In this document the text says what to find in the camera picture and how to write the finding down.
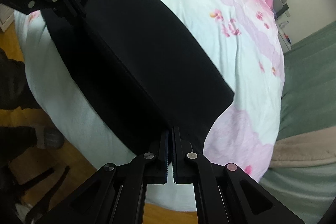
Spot clear water bottle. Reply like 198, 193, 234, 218
279, 20, 289, 28

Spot green curtain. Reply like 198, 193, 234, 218
260, 23, 335, 223

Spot pink floral duvet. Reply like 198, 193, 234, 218
14, 0, 285, 181

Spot white nightstand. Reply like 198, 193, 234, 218
278, 27, 291, 53

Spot beige curtain panel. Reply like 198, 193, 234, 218
270, 127, 336, 168

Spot black pants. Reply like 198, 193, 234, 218
42, 0, 234, 155

